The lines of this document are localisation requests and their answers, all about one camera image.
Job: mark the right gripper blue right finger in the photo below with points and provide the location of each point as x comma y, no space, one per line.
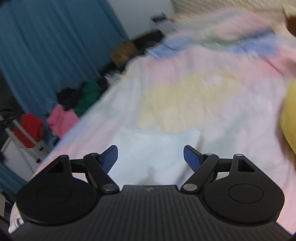
203,166

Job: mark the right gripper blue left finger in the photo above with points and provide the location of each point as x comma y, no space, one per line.
98,167

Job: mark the white sweatpants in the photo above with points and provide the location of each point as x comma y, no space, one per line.
145,157

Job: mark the pink garment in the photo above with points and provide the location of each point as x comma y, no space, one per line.
61,121

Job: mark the green garment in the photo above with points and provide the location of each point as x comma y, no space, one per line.
90,93

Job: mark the black garment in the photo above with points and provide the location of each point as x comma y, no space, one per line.
68,98

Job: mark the red garment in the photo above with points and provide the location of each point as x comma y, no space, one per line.
33,126

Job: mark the pastel bed sheet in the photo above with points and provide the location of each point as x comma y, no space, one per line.
227,84

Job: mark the yellow pillow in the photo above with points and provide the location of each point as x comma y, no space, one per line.
288,116

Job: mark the brown paper bag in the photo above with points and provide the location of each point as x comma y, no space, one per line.
121,55

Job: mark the right blue curtain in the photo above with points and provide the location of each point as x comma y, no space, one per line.
47,46

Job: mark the black armchair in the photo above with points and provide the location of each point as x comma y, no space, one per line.
148,39

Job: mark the beige headboard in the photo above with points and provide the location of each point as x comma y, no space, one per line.
201,6

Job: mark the wall power socket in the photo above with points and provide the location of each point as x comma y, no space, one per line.
158,18

